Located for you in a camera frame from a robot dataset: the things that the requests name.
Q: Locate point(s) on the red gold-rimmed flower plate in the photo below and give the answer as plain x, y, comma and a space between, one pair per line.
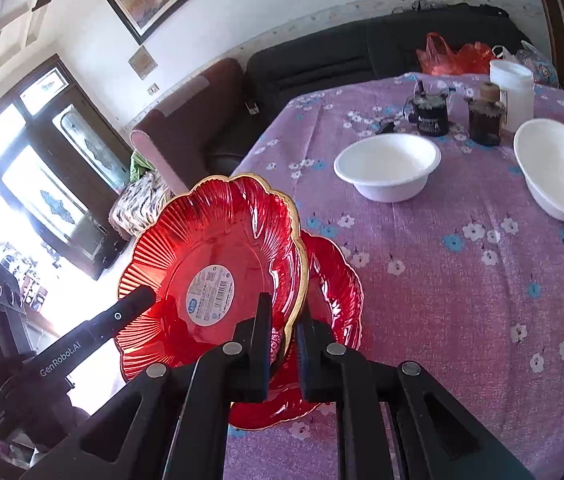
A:
208, 257

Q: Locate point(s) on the red plastic bag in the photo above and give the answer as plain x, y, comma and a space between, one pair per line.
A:
439, 59

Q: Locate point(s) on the black cylindrical motor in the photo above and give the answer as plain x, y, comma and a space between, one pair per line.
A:
427, 111

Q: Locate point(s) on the large white foam bowl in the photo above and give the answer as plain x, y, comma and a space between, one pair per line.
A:
539, 150

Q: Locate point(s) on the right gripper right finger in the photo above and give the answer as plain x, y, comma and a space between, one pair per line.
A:
398, 422

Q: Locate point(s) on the white plastic tub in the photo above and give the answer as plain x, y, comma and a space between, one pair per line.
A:
517, 92

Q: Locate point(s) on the red wedding flower plate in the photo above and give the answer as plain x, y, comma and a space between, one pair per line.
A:
332, 313

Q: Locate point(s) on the patterned blanket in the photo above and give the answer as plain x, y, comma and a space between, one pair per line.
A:
141, 201

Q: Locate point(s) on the wooden glass door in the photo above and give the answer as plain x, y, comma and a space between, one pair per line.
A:
62, 166

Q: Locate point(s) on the dark jar with cork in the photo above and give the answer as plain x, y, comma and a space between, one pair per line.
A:
485, 115

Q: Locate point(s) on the black power adapter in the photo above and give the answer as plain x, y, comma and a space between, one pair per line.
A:
388, 125

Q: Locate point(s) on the small wall plaque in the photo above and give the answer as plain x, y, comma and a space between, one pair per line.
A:
142, 63

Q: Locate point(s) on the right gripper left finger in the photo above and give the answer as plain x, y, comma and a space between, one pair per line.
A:
170, 422

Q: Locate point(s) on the maroon armchair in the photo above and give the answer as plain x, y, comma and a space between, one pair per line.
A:
202, 128

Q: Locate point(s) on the black sofa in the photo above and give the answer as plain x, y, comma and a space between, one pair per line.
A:
366, 50

